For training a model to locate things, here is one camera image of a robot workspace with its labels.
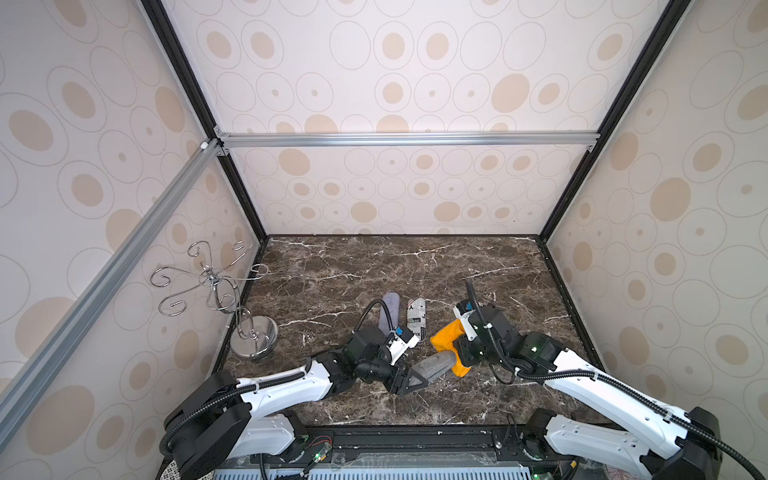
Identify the dark grey eyeglass case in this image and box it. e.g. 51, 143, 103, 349
413, 350, 457, 384

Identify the orange microfiber cloth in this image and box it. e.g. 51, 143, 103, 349
430, 319, 471, 378

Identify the lavender fabric eyeglass case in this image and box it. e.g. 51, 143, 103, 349
378, 292, 400, 335

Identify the newspaper print eyeglass case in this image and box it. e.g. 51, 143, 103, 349
406, 298, 426, 340

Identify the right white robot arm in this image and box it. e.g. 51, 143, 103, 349
453, 300, 723, 479

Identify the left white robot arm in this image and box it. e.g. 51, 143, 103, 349
159, 327, 455, 479

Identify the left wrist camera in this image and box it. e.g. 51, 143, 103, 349
386, 327, 420, 366

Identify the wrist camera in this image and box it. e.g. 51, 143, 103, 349
453, 300, 477, 342
386, 327, 420, 366

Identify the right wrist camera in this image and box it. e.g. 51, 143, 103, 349
453, 300, 477, 342

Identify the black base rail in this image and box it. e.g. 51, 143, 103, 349
157, 423, 613, 480

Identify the chrome wire cup stand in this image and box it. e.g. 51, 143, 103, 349
149, 240, 279, 360

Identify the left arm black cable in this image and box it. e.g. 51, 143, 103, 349
158, 298, 397, 457

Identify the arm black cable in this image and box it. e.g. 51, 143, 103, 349
464, 278, 766, 480
158, 298, 397, 457

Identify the silver horizontal frame bar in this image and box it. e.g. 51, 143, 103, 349
202, 130, 600, 152

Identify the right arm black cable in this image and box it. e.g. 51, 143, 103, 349
464, 278, 766, 480

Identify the silver diagonal frame bar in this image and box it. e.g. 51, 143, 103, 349
1, 138, 222, 448

